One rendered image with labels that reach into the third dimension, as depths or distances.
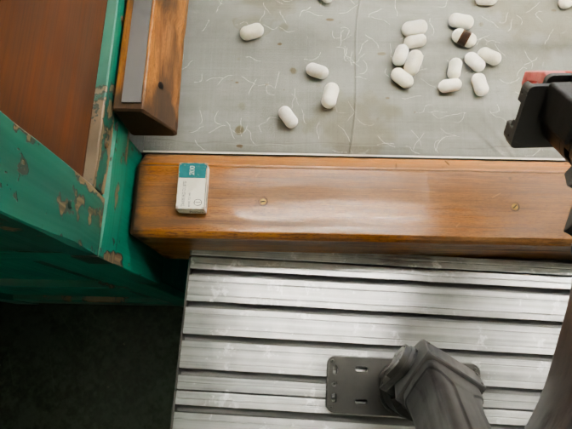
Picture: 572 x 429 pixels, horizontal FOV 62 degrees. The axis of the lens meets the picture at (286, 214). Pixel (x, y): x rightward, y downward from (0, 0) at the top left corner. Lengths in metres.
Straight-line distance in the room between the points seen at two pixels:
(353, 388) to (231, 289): 0.21
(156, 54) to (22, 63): 0.20
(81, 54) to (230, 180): 0.22
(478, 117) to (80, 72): 0.50
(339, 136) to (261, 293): 0.24
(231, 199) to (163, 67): 0.18
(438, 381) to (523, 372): 0.27
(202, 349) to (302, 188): 0.26
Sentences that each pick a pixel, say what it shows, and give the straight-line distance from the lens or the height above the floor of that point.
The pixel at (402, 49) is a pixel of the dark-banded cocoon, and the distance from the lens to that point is 0.72.
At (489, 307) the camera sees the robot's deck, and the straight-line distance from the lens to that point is 0.73.
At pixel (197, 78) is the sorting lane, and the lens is 0.71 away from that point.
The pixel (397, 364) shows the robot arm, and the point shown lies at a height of 0.80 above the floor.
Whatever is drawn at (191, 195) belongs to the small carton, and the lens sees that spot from 0.59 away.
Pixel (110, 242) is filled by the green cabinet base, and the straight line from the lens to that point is 0.57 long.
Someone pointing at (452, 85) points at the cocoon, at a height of 0.76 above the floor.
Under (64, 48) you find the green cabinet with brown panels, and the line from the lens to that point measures 0.52.
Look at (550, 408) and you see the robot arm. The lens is 0.30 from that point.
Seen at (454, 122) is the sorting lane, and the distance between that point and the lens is 0.70.
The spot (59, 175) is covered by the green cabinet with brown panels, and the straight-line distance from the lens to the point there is 0.46.
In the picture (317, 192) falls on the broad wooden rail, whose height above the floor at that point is 0.76.
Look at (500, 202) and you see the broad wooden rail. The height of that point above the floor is 0.76.
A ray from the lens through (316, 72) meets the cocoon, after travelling 0.68.
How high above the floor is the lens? 1.34
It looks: 75 degrees down
